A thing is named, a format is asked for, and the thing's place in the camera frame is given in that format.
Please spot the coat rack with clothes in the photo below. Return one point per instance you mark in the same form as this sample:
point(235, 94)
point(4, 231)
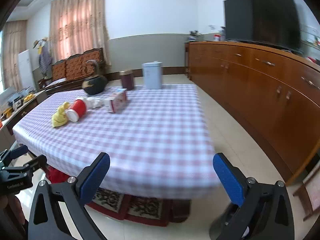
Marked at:
point(45, 58)

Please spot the black cast iron teapot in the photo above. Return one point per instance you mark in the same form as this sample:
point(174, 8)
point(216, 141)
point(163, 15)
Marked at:
point(95, 83)

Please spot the black trash bucket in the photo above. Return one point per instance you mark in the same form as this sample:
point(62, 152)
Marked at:
point(233, 223)

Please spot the checkered tablecloth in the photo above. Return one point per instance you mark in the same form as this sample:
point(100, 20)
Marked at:
point(159, 143)

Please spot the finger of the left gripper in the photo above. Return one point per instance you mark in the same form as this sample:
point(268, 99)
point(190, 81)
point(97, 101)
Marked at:
point(29, 167)
point(7, 156)

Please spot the pink patterned curtain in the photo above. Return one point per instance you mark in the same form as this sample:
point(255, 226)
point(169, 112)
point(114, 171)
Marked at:
point(77, 26)

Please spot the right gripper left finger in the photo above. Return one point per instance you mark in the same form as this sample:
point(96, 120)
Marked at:
point(46, 220)

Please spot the red white paper cup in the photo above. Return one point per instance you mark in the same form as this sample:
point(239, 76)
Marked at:
point(77, 110)

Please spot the dark red tea canister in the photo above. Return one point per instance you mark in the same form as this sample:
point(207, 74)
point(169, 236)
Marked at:
point(127, 79)

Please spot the carved wooden side stand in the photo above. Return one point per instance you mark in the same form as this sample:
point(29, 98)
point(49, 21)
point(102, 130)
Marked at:
point(308, 193)

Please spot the white refrigerator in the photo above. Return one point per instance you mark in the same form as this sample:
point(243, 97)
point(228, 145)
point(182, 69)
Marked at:
point(25, 69)

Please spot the wooden sideboard cabinet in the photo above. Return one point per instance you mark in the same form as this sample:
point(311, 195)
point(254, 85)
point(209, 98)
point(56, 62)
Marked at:
point(273, 95)

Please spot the wooden bench sofa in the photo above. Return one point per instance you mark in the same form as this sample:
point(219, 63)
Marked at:
point(69, 74)

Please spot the yellow cloth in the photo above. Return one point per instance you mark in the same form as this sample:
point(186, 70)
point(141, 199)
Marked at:
point(59, 118)

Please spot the white tissue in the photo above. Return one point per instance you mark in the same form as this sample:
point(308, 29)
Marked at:
point(92, 103)

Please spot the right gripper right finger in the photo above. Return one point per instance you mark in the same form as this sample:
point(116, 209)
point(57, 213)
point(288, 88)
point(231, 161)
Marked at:
point(273, 217)

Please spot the person's left hand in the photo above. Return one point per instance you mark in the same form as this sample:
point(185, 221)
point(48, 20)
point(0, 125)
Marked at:
point(13, 202)

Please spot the patterned red rug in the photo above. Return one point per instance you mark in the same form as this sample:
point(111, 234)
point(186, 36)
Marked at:
point(148, 211)

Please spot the pink milk carton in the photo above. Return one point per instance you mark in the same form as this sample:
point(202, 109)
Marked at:
point(116, 101)

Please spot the black flat television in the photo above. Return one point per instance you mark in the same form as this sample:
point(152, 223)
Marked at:
point(267, 22)

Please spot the potted plant on sideboard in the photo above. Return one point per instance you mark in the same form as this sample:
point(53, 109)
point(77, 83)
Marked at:
point(195, 36)

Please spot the white rectangular tin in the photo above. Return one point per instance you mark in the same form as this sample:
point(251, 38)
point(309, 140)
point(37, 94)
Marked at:
point(152, 74)

